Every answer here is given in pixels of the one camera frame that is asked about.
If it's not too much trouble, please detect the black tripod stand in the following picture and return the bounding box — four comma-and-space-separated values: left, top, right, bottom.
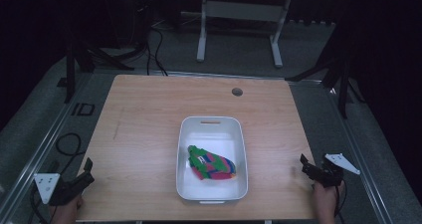
285, 34, 366, 119
57, 18, 135, 105

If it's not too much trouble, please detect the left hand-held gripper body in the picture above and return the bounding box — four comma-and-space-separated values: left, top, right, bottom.
33, 170, 96, 206

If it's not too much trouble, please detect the white metal desk frame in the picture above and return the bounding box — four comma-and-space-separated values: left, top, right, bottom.
196, 0, 295, 69

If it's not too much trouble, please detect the multicoloured striped cloth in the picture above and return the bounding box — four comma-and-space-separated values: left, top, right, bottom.
187, 144, 237, 181

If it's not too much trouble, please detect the black cable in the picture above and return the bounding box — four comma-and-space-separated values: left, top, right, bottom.
332, 178, 348, 224
145, 24, 169, 77
54, 132, 88, 176

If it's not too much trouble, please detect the person's left hand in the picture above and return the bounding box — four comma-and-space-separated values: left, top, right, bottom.
49, 194, 85, 224

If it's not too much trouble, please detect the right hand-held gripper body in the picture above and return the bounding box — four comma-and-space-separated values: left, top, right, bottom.
301, 152, 361, 188

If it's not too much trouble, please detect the white plastic bin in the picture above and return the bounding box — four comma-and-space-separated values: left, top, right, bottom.
175, 115, 249, 205

